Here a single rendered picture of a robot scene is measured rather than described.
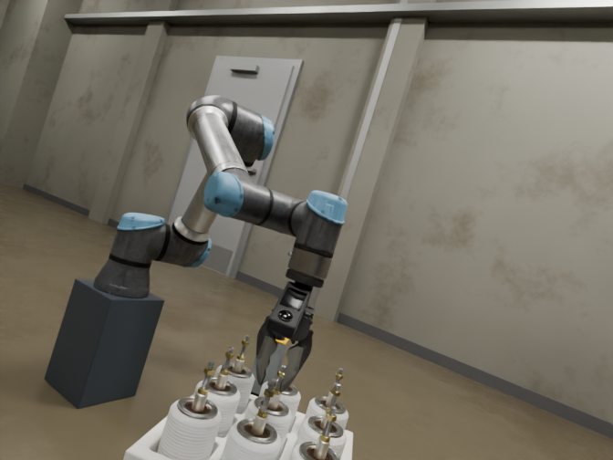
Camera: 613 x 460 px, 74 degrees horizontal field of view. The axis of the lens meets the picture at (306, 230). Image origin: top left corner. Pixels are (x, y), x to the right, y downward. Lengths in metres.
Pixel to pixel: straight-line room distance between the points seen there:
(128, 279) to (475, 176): 2.58
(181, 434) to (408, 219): 2.70
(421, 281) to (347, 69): 1.98
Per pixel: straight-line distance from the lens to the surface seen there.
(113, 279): 1.26
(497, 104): 3.42
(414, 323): 3.21
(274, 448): 0.81
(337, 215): 0.73
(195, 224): 1.24
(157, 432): 0.90
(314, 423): 0.92
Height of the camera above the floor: 0.62
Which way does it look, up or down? level
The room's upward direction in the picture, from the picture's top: 17 degrees clockwise
